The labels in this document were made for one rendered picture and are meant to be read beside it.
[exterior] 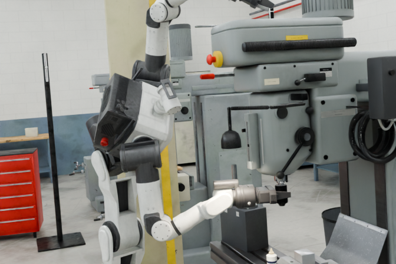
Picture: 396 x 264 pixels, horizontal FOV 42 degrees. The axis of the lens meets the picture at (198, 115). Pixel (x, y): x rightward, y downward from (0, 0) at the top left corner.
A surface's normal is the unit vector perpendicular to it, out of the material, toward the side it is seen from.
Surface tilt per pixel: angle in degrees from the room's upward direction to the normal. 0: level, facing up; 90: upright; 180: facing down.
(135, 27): 90
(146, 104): 58
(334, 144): 90
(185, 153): 90
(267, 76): 90
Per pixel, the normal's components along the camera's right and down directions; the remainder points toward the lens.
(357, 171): -0.94, 0.08
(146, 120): 0.51, -0.53
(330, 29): 0.33, 0.04
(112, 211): -0.76, 0.09
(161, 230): 0.06, 0.05
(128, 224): 0.62, -0.16
